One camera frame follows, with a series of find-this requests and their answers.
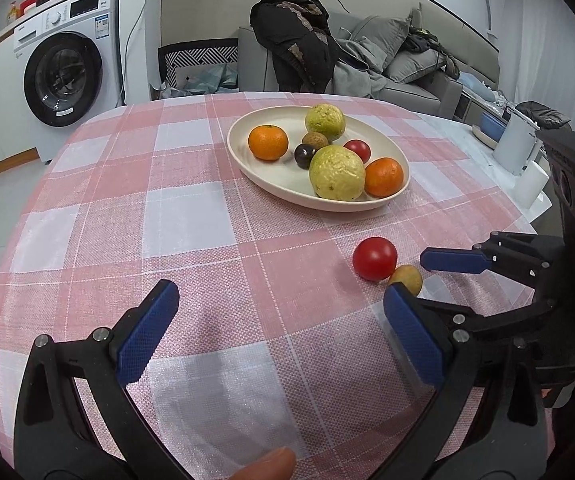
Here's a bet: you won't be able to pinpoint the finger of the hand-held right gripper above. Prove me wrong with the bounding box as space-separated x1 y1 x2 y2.
420 231 565 292
415 296 559 342

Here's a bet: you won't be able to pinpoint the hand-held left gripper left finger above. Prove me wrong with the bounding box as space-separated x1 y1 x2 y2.
12 279 181 480

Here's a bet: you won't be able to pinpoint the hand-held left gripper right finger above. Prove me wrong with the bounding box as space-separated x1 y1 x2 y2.
382 282 553 480

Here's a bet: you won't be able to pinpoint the tan longan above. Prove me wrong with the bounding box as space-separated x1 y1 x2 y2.
388 264 423 297
301 131 329 152

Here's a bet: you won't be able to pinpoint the red tomato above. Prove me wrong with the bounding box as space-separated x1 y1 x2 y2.
352 236 399 281
343 139 371 163

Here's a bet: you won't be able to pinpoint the orange mandarin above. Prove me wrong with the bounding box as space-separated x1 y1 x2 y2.
248 124 289 162
364 157 405 198

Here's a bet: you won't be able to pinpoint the large yellow guava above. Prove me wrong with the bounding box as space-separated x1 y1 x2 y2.
309 145 367 201

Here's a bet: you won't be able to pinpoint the cream round plate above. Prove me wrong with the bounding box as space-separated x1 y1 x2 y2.
226 105 411 212

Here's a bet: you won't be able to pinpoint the person's left hand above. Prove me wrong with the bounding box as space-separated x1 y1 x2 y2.
230 447 297 480

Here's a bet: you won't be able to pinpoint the white paper roll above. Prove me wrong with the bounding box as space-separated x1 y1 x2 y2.
512 160 551 208

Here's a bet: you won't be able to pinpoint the pink checked tablecloth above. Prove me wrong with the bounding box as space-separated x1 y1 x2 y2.
0 91 538 480

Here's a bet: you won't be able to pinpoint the white kettle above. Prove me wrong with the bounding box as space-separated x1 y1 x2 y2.
495 110 543 176

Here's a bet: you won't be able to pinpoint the blue container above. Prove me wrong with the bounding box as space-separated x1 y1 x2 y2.
472 112 507 148

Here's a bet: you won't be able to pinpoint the black padded cloth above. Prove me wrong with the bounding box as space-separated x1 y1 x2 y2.
515 101 573 131

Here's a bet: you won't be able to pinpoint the grey sofa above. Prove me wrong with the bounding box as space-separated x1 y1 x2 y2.
238 2 501 123

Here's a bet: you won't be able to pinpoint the small yellow-green guava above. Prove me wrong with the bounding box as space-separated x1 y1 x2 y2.
304 103 347 142

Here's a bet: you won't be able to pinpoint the grey cushion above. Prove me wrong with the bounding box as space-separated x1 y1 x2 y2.
350 15 413 73
385 50 445 85

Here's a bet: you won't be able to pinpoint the grey hooded garment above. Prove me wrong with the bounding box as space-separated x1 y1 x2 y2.
332 40 388 98

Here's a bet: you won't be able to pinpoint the dark olive clothes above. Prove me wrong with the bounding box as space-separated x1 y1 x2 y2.
407 27 461 79

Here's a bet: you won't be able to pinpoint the white washing machine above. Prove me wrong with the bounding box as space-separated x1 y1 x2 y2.
12 0 123 128

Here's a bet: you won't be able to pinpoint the black jacket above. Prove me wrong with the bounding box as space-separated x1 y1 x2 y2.
250 0 341 95

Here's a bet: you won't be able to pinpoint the black patterned chair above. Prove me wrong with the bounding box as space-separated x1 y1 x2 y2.
158 39 241 101

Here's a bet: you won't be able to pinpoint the washing machine cable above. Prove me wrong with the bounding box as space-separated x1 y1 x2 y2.
122 0 149 107

